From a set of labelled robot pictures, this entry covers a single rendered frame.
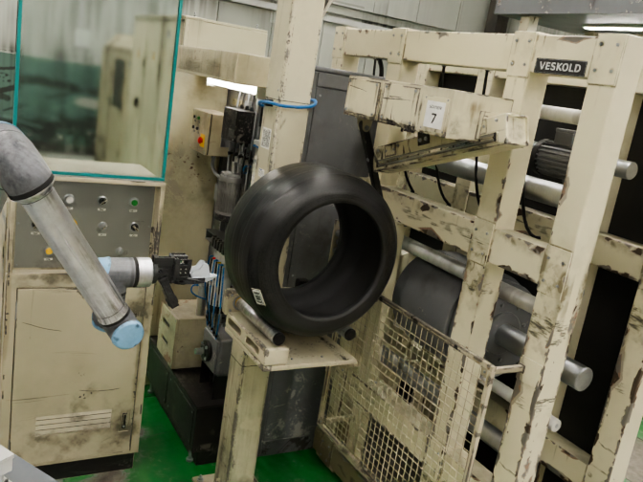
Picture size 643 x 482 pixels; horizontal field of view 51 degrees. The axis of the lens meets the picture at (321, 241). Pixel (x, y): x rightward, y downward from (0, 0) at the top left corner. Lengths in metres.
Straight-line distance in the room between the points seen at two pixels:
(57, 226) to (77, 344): 1.10
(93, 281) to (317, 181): 0.75
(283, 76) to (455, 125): 0.69
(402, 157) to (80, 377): 1.53
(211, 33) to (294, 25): 3.24
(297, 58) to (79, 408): 1.62
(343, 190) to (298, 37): 0.61
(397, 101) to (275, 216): 0.56
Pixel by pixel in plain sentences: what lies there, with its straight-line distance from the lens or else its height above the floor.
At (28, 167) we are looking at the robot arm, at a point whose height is 1.45.
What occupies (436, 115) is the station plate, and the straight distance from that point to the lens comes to 2.10.
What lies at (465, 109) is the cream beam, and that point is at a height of 1.73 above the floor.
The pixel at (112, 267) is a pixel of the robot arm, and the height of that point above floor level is 1.13.
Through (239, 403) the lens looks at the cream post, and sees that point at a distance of 2.77.
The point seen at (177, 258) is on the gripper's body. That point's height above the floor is 1.15.
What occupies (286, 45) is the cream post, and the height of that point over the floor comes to 1.84.
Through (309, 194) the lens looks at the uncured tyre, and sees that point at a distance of 2.11.
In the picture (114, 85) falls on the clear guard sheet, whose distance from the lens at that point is 2.62.
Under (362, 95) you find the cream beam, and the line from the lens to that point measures 2.45.
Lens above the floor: 1.75
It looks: 13 degrees down
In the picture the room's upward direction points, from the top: 9 degrees clockwise
